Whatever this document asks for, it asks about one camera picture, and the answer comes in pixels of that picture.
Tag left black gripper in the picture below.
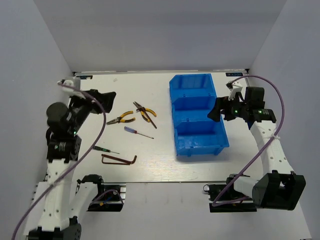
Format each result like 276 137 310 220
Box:
69 88 116 133

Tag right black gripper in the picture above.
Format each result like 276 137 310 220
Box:
207 93 249 123

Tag yellow combination pliers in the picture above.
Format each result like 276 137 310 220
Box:
106 110 136 126

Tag blue handled screwdriver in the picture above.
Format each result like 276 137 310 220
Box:
124 126 154 139

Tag yellow needle-nose pliers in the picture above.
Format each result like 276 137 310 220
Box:
133 101 157 123

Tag small green black screwdriver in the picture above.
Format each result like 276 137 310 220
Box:
93 145 119 154

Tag brown hex key long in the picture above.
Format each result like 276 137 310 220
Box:
101 154 137 166

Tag thin brown hex key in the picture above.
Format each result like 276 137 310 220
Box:
141 107 157 129

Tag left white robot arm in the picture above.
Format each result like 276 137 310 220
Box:
27 89 116 240

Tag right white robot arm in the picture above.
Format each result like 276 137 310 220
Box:
207 81 306 211

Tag blue plastic sorting bin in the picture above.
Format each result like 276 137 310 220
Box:
169 73 230 157

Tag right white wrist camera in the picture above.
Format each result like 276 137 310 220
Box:
226 80 243 101

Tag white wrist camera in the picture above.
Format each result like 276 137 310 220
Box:
57 79 85 99
226 80 243 101

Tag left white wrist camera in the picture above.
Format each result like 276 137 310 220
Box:
57 79 85 99

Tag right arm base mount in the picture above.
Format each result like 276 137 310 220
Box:
202 183 257 213

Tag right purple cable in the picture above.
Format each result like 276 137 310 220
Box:
211 75 286 208

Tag purple cable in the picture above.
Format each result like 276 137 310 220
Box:
11 83 108 240
211 75 286 208

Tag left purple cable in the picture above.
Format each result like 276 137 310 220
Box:
11 83 108 240

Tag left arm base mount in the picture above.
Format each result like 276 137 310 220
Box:
87 183 126 213

